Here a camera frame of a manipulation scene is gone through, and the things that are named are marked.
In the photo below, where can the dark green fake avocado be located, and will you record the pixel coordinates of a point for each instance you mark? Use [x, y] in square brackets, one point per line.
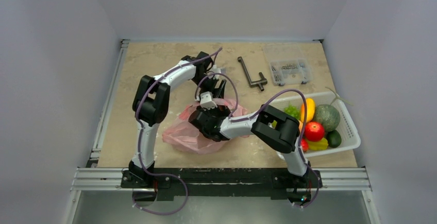
[334, 139]

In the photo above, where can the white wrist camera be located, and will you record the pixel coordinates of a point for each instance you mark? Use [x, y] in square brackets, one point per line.
[206, 101]
[216, 69]

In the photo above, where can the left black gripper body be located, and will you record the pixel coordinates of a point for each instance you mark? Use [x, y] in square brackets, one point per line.
[207, 84]

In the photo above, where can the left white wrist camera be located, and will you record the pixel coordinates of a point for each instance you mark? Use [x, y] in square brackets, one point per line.
[216, 69]

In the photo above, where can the green fake melon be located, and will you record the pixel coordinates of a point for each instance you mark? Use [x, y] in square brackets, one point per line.
[328, 116]

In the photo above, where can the clear plastic screw box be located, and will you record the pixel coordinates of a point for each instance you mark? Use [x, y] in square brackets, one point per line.
[287, 64]

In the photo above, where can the black metal base rail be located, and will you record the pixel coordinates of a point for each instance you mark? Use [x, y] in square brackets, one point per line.
[168, 183]

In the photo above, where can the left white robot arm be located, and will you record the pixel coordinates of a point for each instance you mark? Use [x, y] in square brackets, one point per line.
[151, 105]

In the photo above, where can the green fake grapes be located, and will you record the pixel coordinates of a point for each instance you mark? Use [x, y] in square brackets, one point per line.
[293, 111]

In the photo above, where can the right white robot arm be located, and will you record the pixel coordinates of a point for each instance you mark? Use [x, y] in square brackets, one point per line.
[274, 127]

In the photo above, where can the pink plastic bag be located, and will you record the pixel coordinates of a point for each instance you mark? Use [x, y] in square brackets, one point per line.
[185, 137]

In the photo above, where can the red fake apple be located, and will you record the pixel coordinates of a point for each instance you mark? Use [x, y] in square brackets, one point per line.
[314, 131]

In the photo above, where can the orange yellow fake papaya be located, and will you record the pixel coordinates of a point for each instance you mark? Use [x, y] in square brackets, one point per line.
[307, 110]

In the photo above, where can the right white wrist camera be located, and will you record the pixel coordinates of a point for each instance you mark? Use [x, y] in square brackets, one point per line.
[206, 101]

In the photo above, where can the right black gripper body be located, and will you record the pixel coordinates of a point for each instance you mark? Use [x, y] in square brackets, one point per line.
[210, 114]

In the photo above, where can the yellow fake starfruit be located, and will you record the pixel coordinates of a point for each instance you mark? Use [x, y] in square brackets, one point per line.
[318, 145]

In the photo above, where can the red fake strawberry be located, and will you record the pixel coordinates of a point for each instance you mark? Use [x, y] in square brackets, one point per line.
[305, 146]

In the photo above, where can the aluminium frame rail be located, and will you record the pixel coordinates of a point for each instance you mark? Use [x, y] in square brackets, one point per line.
[116, 136]

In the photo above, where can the white plastic basket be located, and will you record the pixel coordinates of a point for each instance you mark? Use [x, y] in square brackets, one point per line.
[346, 127]

